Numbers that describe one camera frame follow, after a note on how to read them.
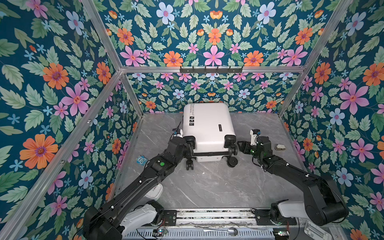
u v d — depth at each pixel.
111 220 0.39
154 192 0.80
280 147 0.97
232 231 0.69
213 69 0.92
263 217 0.73
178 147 0.55
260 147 0.68
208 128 0.84
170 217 0.74
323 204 0.84
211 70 0.93
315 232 0.69
